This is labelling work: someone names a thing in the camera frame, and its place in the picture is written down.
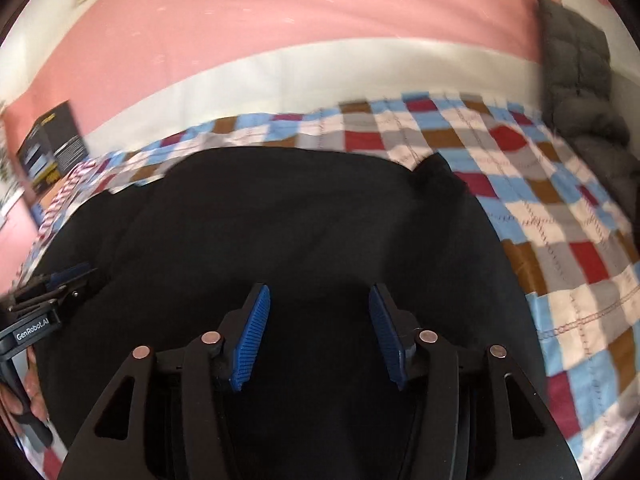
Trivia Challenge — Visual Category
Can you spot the black printed carton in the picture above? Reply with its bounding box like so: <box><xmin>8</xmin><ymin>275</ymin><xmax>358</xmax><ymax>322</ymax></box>
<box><xmin>17</xmin><ymin>100</ymin><xmax>91</xmax><ymax>193</ymax></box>

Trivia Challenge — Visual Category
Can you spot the dark grey cushion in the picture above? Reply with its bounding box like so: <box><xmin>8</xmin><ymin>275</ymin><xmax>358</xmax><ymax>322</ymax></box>
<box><xmin>535</xmin><ymin>0</ymin><xmax>640</xmax><ymax>241</ymax></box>

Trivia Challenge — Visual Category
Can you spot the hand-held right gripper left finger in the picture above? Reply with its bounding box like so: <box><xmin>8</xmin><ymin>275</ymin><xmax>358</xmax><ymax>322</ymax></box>
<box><xmin>57</xmin><ymin>282</ymin><xmax>272</xmax><ymax>480</ymax></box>

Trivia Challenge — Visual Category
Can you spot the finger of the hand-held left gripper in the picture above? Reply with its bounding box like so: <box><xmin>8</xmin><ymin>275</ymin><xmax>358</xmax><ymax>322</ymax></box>
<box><xmin>9</xmin><ymin>271</ymin><xmax>108</xmax><ymax>312</ymax></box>
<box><xmin>12</xmin><ymin>262</ymin><xmax>96</xmax><ymax>287</ymax></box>

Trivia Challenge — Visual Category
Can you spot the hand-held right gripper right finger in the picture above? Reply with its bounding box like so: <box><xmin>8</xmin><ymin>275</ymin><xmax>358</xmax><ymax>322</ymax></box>
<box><xmin>368</xmin><ymin>282</ymin><xmax>583</xmax><ymax>480</ymax></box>

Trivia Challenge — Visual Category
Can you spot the checkered bed sheet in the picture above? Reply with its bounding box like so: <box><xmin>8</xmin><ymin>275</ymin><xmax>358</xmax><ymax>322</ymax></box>
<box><xmin>10</xmin><ymin>91</ymin><xmax>640</xmax><ymax>480</ymax></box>

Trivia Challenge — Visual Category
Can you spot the black jacket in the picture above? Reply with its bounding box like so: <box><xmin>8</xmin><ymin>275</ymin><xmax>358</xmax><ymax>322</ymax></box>
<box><xmin>35</xmin><ymin>146</ymin><xmax>541</xmax><ymax>480</ymax></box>

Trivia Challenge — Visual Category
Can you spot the person's left hand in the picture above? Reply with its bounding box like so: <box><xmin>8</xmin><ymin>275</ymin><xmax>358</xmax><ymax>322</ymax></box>
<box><xmin>0</xmin><ymin>347</ymin><xmax>51</xmax><ymax>431</ymax></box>

